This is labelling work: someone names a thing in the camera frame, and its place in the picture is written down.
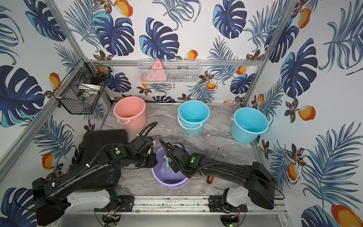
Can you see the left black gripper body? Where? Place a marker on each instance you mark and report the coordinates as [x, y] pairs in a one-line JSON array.
[[151, 160]]

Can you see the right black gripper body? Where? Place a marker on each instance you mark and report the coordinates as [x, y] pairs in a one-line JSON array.
[[175, 168]]

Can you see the mint green microfiber cloth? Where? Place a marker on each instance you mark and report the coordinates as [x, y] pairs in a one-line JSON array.
[[171, 165]]

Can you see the purple plastic bucket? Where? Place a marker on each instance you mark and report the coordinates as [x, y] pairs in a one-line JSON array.
[[167, 178]]

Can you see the pink plastic bucket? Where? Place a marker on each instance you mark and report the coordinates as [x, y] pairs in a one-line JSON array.
[[131, 112]]

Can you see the teal bucket with white handle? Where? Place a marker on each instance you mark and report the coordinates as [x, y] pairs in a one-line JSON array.
[[192, 116]]

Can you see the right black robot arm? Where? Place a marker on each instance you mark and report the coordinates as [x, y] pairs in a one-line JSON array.
[[259, 182]]

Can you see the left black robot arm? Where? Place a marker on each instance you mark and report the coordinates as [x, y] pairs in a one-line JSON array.
[[50, 196]]

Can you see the black ribbed case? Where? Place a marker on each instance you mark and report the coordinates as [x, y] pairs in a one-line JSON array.
[[87, 149]]

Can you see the pink triangular sponge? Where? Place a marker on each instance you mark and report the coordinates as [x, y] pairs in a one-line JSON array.
[[156, 73]]

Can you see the orange handled screwdriver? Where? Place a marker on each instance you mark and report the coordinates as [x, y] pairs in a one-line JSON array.
[[210, 178]]

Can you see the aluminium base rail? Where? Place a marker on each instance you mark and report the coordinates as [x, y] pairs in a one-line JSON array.
[[163, 205]]

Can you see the teal bucket on wall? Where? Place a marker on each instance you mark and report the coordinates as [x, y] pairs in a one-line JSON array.
[[248, 124]]

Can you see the black wire basket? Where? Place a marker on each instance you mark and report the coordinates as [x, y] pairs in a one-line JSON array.
[[83, 86]]

